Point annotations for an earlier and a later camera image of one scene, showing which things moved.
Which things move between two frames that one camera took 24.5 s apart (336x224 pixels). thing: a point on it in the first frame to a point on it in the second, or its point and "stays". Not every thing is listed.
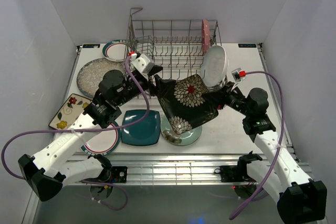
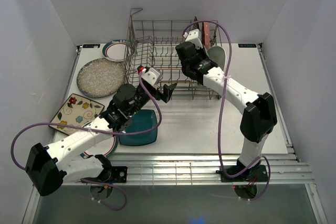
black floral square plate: (185, 104) to (196, 26)
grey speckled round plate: (92, 73) stays
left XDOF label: (91, 45) stays
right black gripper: (219, 99) to (202, 51)
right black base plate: (233, 173) stays
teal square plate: (145, 132) stays
